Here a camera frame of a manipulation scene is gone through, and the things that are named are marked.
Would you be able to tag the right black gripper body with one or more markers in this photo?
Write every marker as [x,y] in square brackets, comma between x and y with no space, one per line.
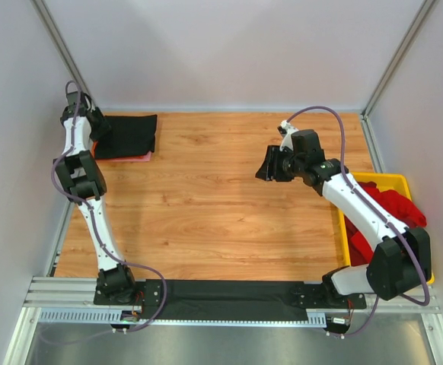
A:
[273,163]

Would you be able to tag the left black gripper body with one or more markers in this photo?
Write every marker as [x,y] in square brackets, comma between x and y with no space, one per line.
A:
[97,124]

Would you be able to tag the black t-shirt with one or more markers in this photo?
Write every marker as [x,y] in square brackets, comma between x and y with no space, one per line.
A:
[129,136]

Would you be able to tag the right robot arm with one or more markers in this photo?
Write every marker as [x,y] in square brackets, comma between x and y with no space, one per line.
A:
[400,255]

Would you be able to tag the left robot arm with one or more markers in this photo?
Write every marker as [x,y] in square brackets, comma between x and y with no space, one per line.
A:
[77,176]

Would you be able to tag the yellow plastic bin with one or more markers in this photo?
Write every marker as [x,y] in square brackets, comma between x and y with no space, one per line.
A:
[384,181]

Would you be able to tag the red t-shirt in bin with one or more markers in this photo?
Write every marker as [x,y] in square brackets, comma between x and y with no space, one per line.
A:
[396,204]

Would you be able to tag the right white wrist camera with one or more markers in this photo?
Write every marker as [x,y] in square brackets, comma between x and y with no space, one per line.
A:
[286,130]

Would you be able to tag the left aluminium frame post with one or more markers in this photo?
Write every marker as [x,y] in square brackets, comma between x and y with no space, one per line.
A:
[52,29]

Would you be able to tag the aluminium frame post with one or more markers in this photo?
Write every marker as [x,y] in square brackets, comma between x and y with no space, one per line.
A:
[52,29]
[412,32]

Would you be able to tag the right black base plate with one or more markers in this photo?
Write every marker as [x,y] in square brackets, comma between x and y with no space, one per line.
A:
[321,296]

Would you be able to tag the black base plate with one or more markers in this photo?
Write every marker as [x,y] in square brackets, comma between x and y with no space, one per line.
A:
[147,293]
[321,296]

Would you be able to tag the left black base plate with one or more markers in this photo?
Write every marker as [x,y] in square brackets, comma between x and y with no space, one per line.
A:
[147,293]

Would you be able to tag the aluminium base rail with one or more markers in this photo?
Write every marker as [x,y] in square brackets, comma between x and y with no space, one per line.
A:
[70,300]

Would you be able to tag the right aluminium frame post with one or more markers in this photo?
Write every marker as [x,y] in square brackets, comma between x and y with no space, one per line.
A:
[412,32]

